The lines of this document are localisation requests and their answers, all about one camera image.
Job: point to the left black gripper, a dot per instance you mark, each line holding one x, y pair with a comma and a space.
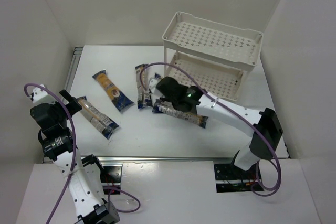
70, 100

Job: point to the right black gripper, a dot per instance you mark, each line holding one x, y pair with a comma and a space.
163, 86

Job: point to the label-side blue spaghetti bag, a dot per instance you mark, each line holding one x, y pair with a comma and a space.
164, 107

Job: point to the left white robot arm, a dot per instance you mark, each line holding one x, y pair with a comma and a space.
58, 141

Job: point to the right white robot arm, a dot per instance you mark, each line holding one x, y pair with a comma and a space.
263, 127

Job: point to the white two-tier shelf cart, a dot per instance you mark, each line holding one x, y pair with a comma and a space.
219, 57

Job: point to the leftmost blue spaghetti bag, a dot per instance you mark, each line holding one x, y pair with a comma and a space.
101, 122

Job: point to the upright blue spaghetti bag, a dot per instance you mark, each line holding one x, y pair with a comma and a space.
144, 98

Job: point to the yellow blue spaghetti bag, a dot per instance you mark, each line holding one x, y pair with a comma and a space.
117, 97

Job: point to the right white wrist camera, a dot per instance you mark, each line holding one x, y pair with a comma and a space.
153, 81

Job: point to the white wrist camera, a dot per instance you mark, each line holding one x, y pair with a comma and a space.
39, 96
153, 81

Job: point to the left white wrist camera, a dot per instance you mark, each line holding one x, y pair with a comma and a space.
39, 96

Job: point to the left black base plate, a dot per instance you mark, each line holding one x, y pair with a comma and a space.
110, 176

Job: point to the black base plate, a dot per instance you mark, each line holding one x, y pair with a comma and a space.
231, 179
110, 176

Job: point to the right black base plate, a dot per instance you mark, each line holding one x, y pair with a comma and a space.
231, 179

